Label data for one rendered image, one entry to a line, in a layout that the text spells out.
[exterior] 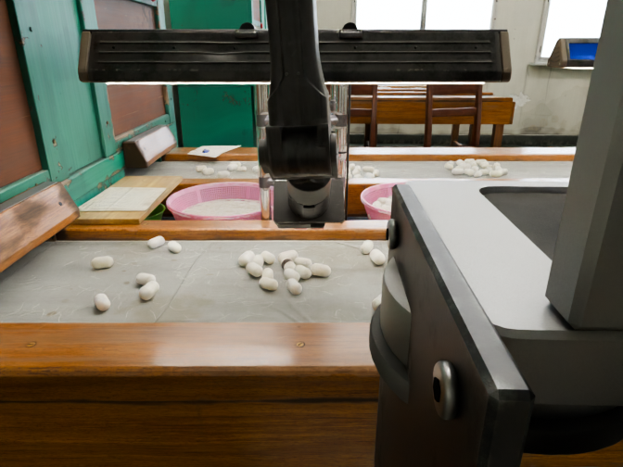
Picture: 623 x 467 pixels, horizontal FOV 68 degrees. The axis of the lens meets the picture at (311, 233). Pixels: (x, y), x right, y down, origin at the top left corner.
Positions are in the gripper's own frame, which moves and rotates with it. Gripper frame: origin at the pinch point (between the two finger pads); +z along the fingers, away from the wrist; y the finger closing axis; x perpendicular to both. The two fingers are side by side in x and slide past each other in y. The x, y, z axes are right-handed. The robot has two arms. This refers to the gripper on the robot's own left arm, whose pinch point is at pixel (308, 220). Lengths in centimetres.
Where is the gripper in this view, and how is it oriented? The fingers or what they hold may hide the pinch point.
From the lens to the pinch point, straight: 75.8
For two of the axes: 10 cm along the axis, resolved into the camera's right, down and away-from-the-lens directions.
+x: 0.2, 9.6, -2.9
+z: -0.1, 2.9, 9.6
